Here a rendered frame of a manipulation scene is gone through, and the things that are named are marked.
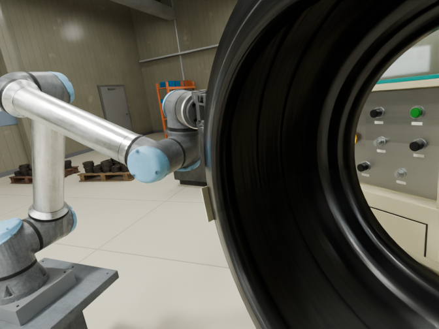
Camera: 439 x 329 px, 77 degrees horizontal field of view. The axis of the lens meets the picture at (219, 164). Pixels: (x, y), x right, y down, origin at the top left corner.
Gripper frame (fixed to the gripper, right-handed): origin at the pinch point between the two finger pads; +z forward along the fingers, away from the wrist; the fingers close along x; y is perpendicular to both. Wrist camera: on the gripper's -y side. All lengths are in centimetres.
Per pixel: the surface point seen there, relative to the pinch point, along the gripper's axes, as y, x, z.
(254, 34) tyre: 15.0, -11.7, 20.2
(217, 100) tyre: 8.8, -11.7, 12.4
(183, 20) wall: 174, 427, -1067
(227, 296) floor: -134, 36, -85
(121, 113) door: -148, 136, -1088
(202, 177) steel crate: -141, 116, -296
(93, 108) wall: -107, 39, -1019
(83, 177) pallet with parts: -178, -38, -525
